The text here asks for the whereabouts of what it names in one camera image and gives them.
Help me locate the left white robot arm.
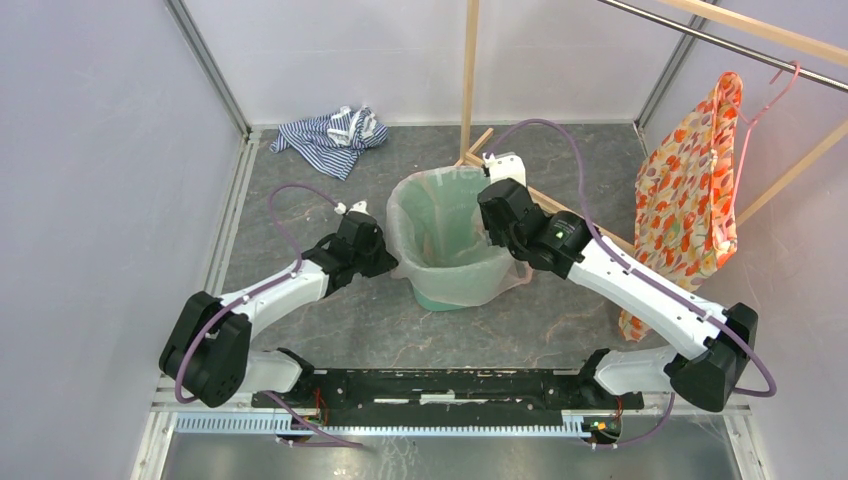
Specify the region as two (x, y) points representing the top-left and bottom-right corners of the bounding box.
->
(158, 211), (398, 408)

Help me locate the floral orange garment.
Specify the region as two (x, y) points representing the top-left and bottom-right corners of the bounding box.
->
(619, 71), (744, 343)

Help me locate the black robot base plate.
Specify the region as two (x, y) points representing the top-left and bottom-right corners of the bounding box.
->
(279, 364), (645, 427)

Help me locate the green trash bin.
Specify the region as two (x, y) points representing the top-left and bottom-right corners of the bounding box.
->
(397, 170), (515, 313)

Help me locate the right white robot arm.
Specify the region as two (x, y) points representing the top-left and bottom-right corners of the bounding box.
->
(477, 178), (758, 412)

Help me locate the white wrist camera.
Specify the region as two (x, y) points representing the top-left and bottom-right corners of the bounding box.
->
(482, 152), (526, 186)
(334, 200), (371, 219)

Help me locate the pink plastic trash bag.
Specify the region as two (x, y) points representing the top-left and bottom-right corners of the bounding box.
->
(386, 166), (535, 309)

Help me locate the wooden clothes rack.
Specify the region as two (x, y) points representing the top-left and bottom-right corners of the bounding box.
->
(457, 1), (847, 226)

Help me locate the slotted cable duct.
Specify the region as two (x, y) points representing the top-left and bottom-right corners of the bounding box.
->
(173, 411), (598, 439)

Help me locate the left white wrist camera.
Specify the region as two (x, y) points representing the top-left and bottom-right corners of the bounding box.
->
(334, 200), (371, 219)

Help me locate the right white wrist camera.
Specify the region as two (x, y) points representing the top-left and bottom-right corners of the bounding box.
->
(482, 152), (526, 186)

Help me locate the metal hanging rod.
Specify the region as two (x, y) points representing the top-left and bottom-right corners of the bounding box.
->
(600, 0), (847, 93)

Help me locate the pink clothes hanger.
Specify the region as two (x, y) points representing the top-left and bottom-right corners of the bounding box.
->
(731, 60), (801, 207)

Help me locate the blue striped cloth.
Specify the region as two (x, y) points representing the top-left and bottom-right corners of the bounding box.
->
(269, 105), (389, 181)

